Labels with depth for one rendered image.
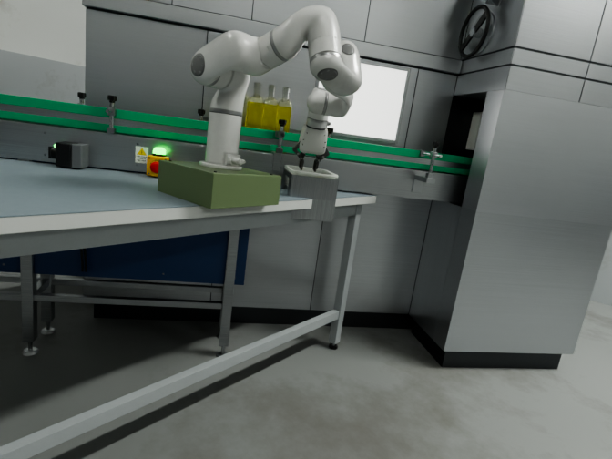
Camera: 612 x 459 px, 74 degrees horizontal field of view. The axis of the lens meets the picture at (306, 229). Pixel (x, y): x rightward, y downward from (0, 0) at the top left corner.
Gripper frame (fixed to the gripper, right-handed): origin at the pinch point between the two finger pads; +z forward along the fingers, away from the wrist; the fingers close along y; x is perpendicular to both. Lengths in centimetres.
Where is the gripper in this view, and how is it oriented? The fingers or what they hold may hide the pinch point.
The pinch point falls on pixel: (308, 165)
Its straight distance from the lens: 159.7
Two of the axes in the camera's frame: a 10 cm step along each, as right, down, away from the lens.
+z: -1.8, 8.7, 4.6
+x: 1.7, 4.9, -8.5
